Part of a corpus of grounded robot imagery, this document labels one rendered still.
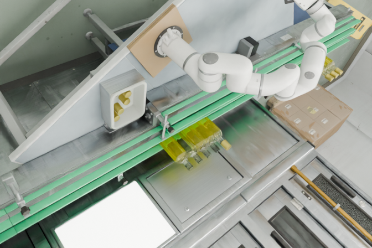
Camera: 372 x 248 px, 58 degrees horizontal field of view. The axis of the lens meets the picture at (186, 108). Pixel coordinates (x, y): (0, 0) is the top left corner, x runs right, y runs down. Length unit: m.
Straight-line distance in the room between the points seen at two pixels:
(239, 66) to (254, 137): 0.83
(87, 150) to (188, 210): 0.53
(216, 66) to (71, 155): 0.73
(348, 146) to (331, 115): 1.02
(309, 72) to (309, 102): 4.47
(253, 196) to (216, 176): 0.20
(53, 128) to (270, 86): 0.87
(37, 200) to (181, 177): 0.65
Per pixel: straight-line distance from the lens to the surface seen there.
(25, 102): 2.05
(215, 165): 1.75
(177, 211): 1.59
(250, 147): 1.92
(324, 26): 1.57
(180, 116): 1.55
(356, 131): 7.03
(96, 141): 1.55
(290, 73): 1.28
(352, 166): 6.41
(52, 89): 2.09
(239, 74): 1.21
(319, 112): 5.76
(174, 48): 1.38
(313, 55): 1.41
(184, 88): 1.66
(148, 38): 1.37
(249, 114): 2.08
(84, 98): 1.41
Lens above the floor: 1.65
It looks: 27 degrees down
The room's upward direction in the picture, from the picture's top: 135 degrees clockwise
